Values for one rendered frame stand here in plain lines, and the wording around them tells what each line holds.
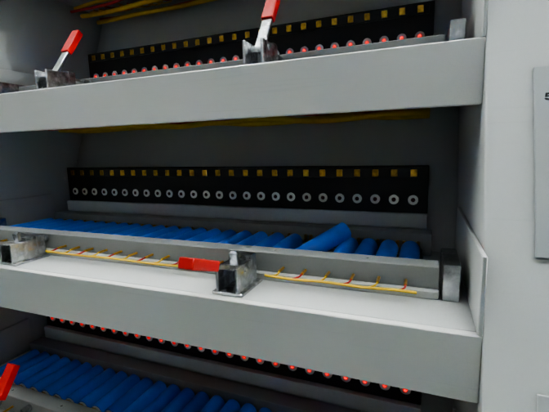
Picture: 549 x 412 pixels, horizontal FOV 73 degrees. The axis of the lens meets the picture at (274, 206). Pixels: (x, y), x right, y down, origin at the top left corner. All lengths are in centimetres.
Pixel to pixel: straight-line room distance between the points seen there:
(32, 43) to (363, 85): 55
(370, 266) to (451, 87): 15
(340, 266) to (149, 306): 17
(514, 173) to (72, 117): 42
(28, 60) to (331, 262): 57
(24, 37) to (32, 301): 42
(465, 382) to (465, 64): 21
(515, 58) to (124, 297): 35
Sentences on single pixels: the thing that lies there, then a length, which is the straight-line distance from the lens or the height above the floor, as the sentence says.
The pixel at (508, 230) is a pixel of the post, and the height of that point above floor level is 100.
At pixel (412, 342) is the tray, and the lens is 27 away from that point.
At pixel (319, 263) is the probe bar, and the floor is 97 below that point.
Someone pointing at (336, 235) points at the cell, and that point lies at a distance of 38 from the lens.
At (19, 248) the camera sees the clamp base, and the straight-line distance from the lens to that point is 49.
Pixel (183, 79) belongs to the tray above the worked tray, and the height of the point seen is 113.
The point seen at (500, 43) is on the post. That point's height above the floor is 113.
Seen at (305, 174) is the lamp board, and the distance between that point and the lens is 46.
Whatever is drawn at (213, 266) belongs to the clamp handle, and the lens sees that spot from 27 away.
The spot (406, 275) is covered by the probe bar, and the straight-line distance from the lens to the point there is 31.
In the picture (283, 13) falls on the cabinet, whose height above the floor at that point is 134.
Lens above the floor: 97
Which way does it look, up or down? 9 degrees up
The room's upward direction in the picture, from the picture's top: 6 degrees clockwise
